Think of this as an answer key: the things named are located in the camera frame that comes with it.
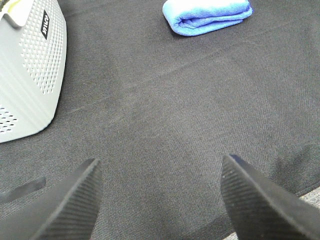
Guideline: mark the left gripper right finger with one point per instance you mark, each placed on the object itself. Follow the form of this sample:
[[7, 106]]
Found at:
[[260, 209]]

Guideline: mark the grey perforated plastic basket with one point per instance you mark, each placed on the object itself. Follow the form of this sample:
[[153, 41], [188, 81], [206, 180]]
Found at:
[[33, 47]]

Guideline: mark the blue microfiber towel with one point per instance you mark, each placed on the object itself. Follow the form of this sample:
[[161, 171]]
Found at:
[[197, 17]]

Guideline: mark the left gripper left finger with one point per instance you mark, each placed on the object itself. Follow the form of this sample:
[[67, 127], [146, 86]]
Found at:
[[69, 211]]

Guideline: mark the yellow black cloth in basket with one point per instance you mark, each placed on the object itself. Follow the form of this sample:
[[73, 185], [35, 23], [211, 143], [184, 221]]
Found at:
[[7, 5]]

